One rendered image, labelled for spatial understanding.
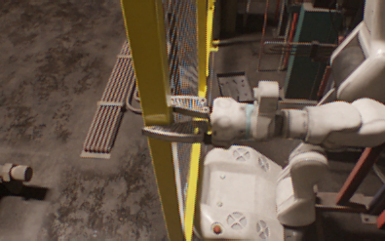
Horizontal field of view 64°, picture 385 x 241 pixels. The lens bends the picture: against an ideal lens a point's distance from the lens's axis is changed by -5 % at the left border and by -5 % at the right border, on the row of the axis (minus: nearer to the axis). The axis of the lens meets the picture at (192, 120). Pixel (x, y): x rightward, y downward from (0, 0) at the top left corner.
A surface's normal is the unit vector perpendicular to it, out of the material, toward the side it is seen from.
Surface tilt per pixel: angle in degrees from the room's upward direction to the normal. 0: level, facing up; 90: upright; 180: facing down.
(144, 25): 90
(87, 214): 0
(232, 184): 0
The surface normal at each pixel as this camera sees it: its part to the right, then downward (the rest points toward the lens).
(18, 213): -0.03, -0.67
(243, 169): -0.15, 0.51
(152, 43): -0.09, 0.74
